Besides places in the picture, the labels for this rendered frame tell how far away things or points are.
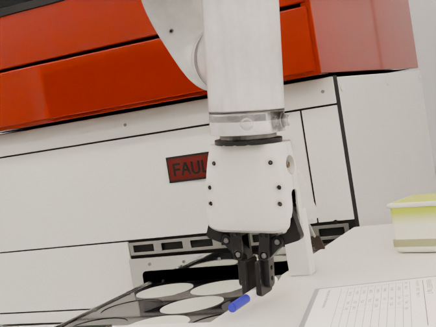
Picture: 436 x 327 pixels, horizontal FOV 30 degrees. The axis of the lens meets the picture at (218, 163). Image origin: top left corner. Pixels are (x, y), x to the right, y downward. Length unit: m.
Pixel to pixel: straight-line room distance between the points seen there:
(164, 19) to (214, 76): 0.11
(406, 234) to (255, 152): 0.30
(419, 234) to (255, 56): 0.36
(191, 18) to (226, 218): 0.24
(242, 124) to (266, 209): 0.10
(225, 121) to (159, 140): 0.66
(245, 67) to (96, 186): 0.79
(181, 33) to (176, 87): 0.49
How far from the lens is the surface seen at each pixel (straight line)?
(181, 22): 0.95
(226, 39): 0.86
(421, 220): 1.08
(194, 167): 1.48
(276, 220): 0.88
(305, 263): 1.05
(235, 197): 0.89
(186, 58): 0.95
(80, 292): 1.67
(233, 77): 0.86
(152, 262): 1.55
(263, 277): 0.91
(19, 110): 1.63
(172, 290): 1.42
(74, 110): 1.55
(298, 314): 0.86
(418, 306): 0.82
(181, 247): 1.53
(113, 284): 1.62
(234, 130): 0.86
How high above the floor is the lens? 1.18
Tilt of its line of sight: 3 degrees down
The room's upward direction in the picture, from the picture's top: 9 degrees counter-clockwise
